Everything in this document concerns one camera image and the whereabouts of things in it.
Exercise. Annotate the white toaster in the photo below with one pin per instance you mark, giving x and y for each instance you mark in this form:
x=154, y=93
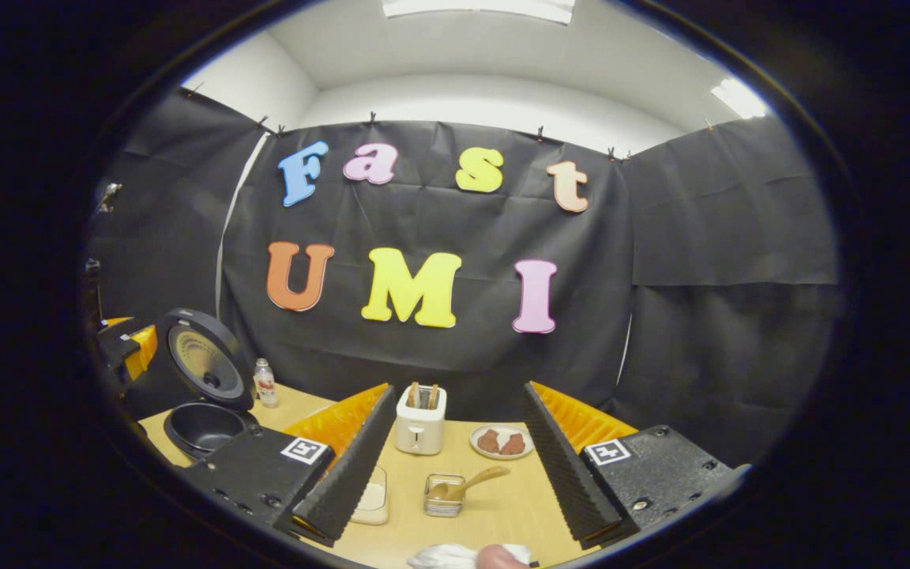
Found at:
x=419, y=431

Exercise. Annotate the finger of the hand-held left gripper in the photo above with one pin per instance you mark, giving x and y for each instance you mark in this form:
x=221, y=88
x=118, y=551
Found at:
x=141, y=348
x=115, y=323

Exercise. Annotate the clear plastic water bottle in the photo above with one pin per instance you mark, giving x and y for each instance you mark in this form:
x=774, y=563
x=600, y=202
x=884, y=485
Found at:
x=265, y=387

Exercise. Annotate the dark grey rice cooker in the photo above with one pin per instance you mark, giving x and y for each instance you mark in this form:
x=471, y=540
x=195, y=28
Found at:
x=202, y=363

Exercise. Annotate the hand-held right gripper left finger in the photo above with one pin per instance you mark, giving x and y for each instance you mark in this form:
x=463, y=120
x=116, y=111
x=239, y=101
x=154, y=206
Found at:
x=360, y=466

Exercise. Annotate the ceiling light panel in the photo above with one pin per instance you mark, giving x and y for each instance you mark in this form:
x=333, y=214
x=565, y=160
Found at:
x=479, y=8
x=738, y=98

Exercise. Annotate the white round plate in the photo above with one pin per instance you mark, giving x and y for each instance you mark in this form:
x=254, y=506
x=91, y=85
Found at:
x=502, y=427

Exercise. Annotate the brown meat piece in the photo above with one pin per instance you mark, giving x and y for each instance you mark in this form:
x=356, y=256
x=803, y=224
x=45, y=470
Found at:
x=488, y=441
x=513, y=445

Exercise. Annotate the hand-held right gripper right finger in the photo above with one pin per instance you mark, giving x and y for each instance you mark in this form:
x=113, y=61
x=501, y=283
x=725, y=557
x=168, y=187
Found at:
x=562, y=474

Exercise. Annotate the toasted bread slice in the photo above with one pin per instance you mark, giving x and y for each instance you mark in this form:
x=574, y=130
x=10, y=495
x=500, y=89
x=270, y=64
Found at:
x=433, y=397
x=413, y=395

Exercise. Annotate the white cloth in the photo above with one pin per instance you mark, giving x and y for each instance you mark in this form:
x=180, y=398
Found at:
x=439, y=558

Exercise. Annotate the black backdrop cloth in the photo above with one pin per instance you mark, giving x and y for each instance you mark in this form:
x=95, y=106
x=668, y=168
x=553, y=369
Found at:
x=439, y=363

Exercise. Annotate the clear plastic box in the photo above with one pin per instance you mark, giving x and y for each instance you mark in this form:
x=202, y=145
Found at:
x=376, y=518

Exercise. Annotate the wooden spoon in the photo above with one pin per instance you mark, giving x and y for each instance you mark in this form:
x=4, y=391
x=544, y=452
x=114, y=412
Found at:
x=479, y=478

